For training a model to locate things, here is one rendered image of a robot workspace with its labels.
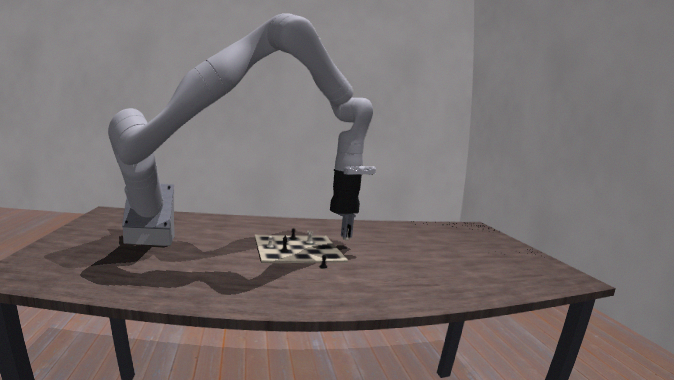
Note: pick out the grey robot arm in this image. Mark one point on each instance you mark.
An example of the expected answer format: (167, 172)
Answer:
(212, 79)

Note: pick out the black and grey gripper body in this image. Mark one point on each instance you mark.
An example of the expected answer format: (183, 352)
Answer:
(347, 181)

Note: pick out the cream and black chessboard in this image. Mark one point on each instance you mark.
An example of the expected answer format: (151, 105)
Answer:
(299, 251)

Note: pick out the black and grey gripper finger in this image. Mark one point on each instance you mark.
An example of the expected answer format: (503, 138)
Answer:
(350, 224)
(344, 228)

